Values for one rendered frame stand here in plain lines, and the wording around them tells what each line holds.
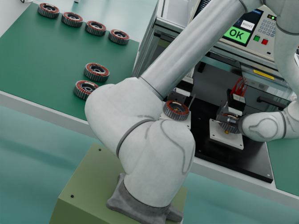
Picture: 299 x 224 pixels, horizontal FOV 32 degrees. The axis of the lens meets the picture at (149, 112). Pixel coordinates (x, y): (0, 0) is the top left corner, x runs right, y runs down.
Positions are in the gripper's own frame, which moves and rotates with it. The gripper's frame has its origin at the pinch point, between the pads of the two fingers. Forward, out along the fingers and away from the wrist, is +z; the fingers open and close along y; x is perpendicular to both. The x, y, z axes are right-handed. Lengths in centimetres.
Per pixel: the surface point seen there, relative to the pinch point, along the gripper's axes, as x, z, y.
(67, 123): -21, -12, -66
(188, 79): 12.0, 3.9, -23.0
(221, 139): -8.0, -2.8, -3.0
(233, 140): -6.8, -0.7, 2.7
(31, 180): -58, 66, -73
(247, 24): 40.3, -7.5, -9.0
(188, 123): -5.9, 0.7, -17.7
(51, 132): -34, 108, -71
